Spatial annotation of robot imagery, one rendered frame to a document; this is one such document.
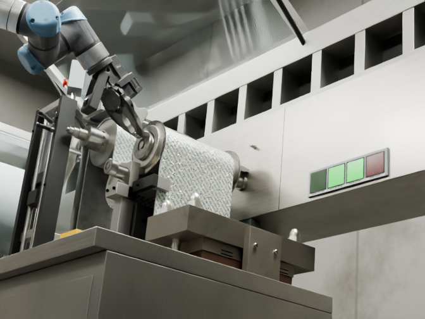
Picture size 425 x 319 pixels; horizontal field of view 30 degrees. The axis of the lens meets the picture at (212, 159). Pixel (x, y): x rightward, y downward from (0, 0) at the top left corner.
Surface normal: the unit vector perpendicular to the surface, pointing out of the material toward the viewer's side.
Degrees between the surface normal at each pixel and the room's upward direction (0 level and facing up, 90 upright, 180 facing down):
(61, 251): 90
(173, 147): 90
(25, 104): 90
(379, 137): 90
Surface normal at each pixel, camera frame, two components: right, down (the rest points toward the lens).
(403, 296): -0.76, -0.31
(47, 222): 0.63, -0.24
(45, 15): 0.20, -0.35
